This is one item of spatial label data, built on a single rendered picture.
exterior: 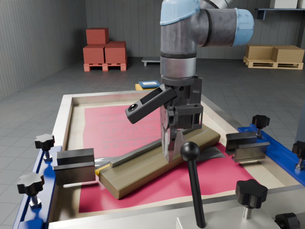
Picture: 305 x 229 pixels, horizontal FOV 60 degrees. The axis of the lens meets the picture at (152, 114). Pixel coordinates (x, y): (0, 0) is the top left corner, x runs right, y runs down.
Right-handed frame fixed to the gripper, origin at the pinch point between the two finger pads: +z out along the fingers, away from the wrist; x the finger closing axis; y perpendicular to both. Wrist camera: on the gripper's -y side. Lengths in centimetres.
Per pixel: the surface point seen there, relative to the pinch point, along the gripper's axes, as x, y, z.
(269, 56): 529, 410, 77
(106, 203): -7.9, -14.9, 4.5
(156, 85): 73, 15, 3
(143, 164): -0.6, -5.7, 0.9
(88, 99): 56, -19, 3
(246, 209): -29.5, 2.7, -9.2
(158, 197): -8.5, -3.9, 4.5
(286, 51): 481, 416, 59
